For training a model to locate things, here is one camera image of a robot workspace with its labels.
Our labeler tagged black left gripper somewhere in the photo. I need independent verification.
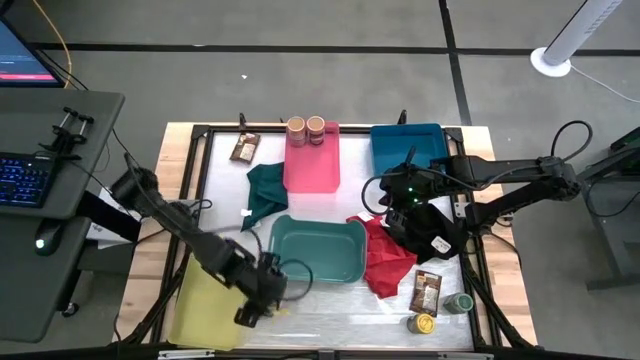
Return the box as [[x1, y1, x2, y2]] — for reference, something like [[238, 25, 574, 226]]
[[233, 249, 290, 330]]

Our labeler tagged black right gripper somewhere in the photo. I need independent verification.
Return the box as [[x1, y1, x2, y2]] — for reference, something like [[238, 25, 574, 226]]
[[380, 167, 434, 237]]

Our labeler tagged blue plastic tray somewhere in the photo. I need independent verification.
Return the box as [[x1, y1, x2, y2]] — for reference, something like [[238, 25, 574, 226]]
[[369, 123, 450, 177]]

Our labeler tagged green-lid spice jar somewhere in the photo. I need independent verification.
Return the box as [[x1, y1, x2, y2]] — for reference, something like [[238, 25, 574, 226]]
[[442, 292, 475, 316]]

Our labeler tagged tan-lid spice jar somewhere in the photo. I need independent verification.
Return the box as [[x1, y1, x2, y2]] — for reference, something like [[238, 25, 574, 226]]
[[285, 115, 307, 149], [305, 115, 327, 147]]

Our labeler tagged brown spice packet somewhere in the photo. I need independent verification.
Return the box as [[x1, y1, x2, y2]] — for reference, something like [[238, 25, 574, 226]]
[[229, 131, 262, 165], [408, 269, 444, 319]]

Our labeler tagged black cloth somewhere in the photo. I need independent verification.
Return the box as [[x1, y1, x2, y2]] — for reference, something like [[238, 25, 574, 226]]
[[384, 202, 466, 265]]

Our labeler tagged yellow plastic tray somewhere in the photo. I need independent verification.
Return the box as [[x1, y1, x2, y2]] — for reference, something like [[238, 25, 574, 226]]
[[167, 252, 254, 351]]

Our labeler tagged red cloth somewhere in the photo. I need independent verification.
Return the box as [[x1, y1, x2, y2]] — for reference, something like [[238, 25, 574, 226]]
[[346, 213, 419, 300]]

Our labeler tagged white table cover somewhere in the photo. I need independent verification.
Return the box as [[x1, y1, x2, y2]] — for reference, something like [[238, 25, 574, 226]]
[[197, 132, 474, 349]]

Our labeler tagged teal plastic bin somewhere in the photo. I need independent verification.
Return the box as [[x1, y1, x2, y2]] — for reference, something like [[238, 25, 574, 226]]
[[267, 214, 370, 285]]

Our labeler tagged pink plastic tray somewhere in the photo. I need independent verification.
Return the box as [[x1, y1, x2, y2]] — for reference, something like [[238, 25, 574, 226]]
[[282, 121, 342, 195]]

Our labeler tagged dark green cloth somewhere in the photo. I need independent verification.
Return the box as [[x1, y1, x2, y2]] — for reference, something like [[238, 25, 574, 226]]
[[239, 162, 290, 233]]

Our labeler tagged white paper box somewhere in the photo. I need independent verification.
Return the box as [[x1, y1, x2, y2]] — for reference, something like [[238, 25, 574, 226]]
[[87, 187, 144, 250]]

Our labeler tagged grey equipment cart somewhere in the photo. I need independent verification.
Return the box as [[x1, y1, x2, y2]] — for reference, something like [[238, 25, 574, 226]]
[[577, 124, 640, 291]]

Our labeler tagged black computer mouse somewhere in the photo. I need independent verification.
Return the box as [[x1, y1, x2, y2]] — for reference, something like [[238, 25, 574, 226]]
[[33, 219, 64, 257]]

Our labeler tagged white tower fan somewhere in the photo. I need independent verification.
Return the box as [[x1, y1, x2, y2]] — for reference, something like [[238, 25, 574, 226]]
[[529, 0, 626, 79]]

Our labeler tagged grey desk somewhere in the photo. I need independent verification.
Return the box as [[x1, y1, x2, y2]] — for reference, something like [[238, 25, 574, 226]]
[[0, 88, 126, 344]]

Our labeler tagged black clamp stand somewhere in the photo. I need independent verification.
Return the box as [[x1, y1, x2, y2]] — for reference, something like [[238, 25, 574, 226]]
[[38, 105, 95, 161]]

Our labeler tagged backlit black keyboard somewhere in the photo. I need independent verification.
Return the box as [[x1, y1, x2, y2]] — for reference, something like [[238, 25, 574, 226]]
[[0, 152, 57, 209]]

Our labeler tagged laptop screen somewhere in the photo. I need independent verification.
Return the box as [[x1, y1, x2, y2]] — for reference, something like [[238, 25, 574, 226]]
[[0, 17, 65, 89]]

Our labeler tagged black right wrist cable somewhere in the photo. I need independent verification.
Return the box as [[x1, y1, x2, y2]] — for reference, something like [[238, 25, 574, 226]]
[[361, 174, 396, 217]]

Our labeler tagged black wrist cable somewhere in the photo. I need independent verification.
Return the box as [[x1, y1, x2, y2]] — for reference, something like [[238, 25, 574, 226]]
[[277, 258, 315, 303], [361, 174, 396, 217]]

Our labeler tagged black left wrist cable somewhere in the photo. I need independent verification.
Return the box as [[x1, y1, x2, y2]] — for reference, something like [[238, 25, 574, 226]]
[[277, 258, 315, 303]]

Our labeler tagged black aluminium table frame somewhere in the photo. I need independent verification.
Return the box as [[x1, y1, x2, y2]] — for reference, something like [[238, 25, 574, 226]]
[[119, 122, 539, 360]]

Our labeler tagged black right elbow cable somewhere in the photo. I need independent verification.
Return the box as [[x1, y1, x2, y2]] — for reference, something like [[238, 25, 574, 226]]
[[549, 119, 595, 161]]

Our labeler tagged white fan cable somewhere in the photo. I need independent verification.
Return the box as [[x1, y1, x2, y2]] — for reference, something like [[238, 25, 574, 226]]
[[569, 63, 640, 105]]

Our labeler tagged yellow cable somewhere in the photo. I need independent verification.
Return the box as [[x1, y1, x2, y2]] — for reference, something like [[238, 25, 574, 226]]
[[30, 0, 74, 89]]

